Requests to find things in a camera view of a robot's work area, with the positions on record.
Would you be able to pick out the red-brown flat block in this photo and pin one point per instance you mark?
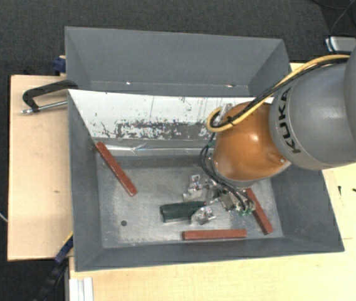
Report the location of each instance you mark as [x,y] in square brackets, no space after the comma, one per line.
[116,169]
[214,234]
[262,215]

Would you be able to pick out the dark green flat block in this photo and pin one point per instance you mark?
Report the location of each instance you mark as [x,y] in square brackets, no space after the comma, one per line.
[178,210]

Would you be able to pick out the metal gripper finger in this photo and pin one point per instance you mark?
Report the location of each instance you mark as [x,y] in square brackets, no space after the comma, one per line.
[194,189]
[205,215]

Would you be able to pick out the brown cardboard board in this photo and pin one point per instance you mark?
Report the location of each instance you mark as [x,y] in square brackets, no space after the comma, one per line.
[37,174]

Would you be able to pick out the grey metal bin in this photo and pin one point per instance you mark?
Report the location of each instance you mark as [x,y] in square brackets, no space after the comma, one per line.
[153,58]

